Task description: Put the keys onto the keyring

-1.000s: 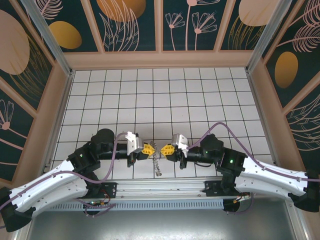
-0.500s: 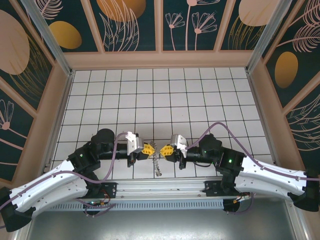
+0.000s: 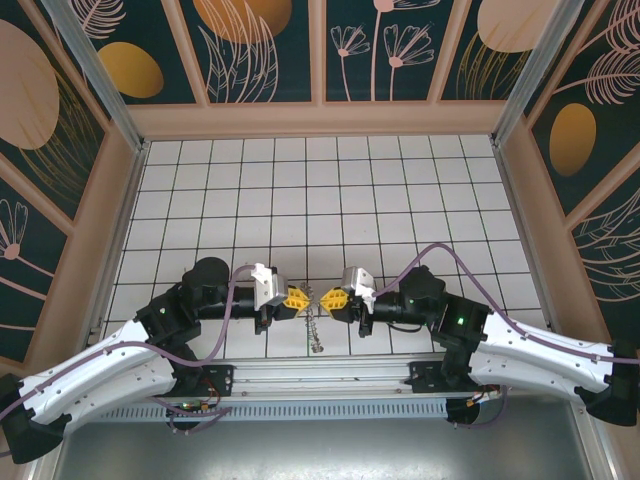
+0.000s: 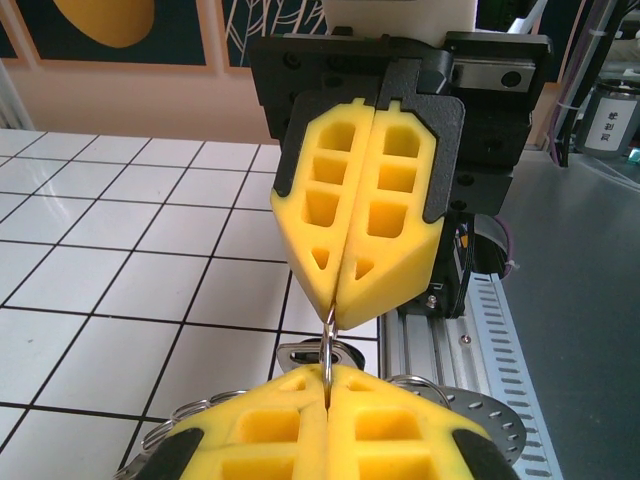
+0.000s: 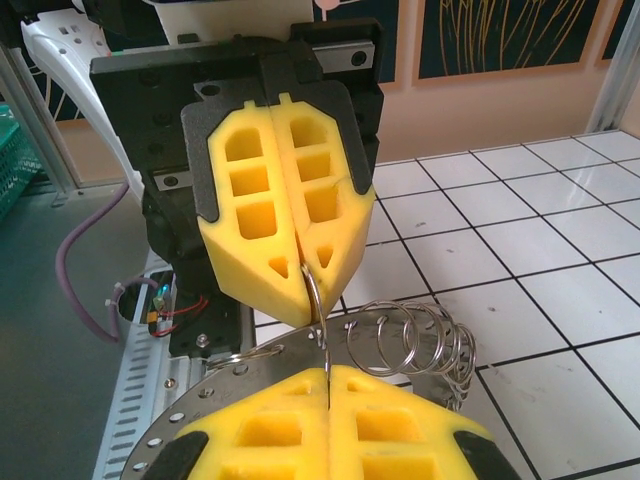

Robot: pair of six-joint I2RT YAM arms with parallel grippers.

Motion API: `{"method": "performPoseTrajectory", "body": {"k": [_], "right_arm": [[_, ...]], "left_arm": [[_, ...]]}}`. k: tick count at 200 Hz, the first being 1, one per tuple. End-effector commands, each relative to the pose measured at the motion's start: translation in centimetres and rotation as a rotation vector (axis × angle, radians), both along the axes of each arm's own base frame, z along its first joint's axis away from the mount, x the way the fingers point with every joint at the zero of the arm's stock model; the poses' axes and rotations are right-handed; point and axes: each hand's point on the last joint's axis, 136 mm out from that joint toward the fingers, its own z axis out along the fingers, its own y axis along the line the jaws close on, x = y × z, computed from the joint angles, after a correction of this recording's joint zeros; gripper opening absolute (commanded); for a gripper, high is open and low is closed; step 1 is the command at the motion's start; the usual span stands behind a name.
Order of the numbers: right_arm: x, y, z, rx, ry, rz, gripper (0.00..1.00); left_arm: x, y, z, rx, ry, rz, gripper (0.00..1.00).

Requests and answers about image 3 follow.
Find grey metal sheet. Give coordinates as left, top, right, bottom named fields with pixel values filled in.
left=49, top=394, right=596, bottom=480

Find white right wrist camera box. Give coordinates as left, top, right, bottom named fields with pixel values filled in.
left=340, top=266, right=379, bottom=304

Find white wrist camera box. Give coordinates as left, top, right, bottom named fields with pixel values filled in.
left=249, top=262, right=290, bottom=310
left=340, top=266, right=379, bottom=304

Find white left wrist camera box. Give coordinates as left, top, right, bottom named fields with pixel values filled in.
left=249, top=262, right=290, bottom=310

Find long aluminium base rail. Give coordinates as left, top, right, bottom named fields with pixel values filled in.
left=47, top=353, right=594, bottom=401

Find slotted grey cable duct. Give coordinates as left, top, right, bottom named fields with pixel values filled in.
left=74, top=397, right=451, bottom=424

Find small circuit board with wires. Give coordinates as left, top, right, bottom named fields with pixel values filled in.
left=166, top=398, right=224, bottom=419

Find yellow connector with red wires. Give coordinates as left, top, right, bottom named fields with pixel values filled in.
left=462, top=389, right=502, bottom=409

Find aluminium table side rail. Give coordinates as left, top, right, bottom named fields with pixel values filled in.
left=492, top=141, right=559, bottom=351
left=88, top=141, right=151, bottom=361

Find aluminium corner post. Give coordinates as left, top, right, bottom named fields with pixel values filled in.
left=489, top=0, right=589, bottom=146
left=39, top=0, right=151, bottom=154

